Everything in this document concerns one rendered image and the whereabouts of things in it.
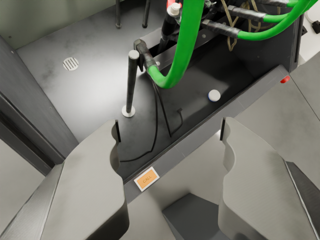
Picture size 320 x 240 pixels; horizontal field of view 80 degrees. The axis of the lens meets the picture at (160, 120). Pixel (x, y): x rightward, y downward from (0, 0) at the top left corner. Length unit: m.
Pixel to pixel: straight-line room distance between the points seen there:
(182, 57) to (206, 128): 0.36
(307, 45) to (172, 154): 0.54
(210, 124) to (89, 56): 0.43
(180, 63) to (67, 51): 0.56
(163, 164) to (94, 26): 0.50
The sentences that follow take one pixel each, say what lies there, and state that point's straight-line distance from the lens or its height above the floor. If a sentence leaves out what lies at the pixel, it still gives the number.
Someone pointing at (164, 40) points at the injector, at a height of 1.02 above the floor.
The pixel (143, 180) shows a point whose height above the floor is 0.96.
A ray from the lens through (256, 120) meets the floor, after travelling 1.82.
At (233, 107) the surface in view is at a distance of 0.56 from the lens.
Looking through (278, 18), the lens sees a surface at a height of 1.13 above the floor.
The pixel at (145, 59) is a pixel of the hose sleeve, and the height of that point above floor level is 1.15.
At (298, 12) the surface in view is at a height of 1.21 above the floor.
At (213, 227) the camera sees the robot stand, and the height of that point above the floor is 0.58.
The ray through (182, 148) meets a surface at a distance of 0.48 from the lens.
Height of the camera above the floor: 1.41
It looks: 73 degrees down
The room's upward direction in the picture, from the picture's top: 40 degrees clockwise
